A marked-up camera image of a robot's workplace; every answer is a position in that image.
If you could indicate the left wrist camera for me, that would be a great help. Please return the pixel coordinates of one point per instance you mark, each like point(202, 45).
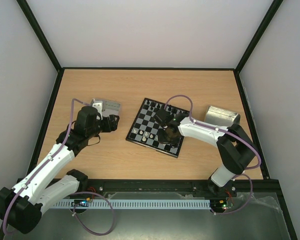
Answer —
point(98, 104)

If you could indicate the black metal frame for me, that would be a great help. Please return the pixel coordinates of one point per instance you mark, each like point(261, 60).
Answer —
point(272, 10)

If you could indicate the left metal tray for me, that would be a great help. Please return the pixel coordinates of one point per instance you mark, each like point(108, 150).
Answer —
point(110, 108)

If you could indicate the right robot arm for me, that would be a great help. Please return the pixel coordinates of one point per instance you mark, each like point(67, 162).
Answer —
point(234, 146)

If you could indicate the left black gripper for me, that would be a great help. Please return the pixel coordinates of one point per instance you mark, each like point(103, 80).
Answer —
point(111, 125)

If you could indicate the light blue cable duct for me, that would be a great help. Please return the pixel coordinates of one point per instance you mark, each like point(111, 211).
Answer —
point(135, 204)

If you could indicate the black white chessboard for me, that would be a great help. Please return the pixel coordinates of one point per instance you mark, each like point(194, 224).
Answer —
point(145, 121)

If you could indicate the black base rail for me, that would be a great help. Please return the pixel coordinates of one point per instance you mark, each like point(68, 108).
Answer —
point(199, 188)

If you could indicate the metal tray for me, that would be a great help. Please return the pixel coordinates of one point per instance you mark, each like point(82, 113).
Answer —
point(110, 108)
point(221, 117)

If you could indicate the right metal tray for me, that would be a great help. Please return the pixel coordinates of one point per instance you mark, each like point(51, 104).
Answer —
point(221, 117)

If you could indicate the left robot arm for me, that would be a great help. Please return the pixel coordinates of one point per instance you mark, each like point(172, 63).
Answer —
point(23, 206)

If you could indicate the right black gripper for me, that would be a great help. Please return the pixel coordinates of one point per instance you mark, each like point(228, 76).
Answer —
point(170, 139)

